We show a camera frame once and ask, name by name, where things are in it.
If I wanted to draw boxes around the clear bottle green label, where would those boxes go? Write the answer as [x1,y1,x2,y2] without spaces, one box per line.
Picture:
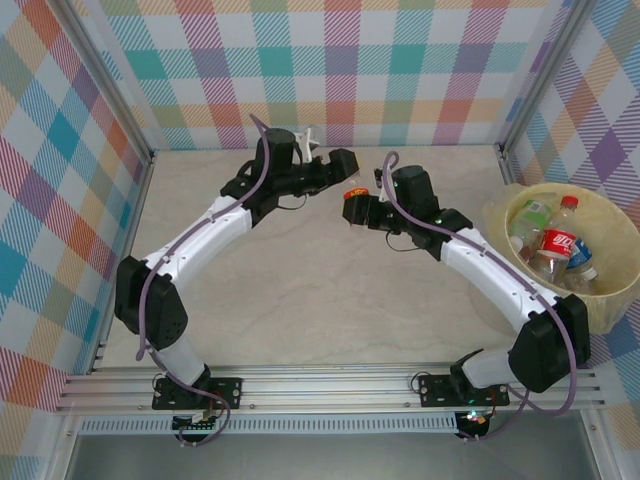
[507,198,554,241]

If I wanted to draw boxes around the bottle gold and red label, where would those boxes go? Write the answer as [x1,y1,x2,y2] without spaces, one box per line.
[509,234,539,266]

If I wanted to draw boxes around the Coca-Cola bottle red label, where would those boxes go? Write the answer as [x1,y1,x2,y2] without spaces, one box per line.
[529,195,581,286]

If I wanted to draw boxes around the water bottle blue label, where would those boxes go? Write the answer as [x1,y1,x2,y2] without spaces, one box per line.
[562,237,600,291]

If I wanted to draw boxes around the cream plastic bin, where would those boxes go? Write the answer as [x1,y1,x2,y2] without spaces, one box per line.
[482,182,640,336]

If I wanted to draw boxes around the small circuit board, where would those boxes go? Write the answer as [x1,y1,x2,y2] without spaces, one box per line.
[172,412,219,434]
[457,409,494,434]

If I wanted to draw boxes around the grey metal shelf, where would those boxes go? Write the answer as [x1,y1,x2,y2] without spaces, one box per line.
[64,432,601,480]

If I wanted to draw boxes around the purple cable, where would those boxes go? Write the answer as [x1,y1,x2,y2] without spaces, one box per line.
[380,149,579,444]
[134,113,275,449]

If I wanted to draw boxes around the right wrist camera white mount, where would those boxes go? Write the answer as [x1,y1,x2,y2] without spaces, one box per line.
[373,167,394,202]

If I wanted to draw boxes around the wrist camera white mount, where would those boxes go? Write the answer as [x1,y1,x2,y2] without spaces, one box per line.
[293,127,321,164]
[373,167,394,202]

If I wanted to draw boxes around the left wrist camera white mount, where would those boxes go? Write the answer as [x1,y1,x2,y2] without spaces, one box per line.
[293,127,321,164]

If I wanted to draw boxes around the thin black cable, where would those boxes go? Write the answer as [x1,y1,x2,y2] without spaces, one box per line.
[274,192,309,211]
[387,229,426,254]

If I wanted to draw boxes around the aluminium side rail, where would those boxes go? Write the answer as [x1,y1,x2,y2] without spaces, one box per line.
[87,149,156,374]
[497,144,521,189]

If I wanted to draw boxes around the aluminium frame post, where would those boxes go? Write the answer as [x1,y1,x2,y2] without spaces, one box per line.
[58,0,156,164]
[497,0,597,156]

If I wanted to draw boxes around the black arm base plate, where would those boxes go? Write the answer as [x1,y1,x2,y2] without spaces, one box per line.
[152,377,244,411]
[417,372,511,409]

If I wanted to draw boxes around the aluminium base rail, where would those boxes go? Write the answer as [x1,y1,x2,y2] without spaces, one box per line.
[54,364,609,414]

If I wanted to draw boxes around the white slotted cable duct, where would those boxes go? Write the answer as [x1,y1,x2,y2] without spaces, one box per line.
[79,412,459,436]

